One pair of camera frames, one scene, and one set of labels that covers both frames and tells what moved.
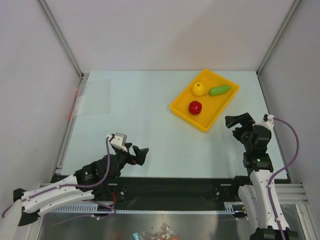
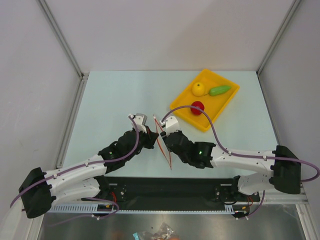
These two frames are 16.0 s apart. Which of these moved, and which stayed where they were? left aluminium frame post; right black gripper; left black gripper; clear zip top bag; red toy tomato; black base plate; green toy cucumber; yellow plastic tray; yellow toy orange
Moved: left black gripper; right black gripper; clear zip top bag
Stayed: yellow plastic tray; left aluminium frame post; green toy cucumber; black base plate; yellow toy orange; red toy tomato
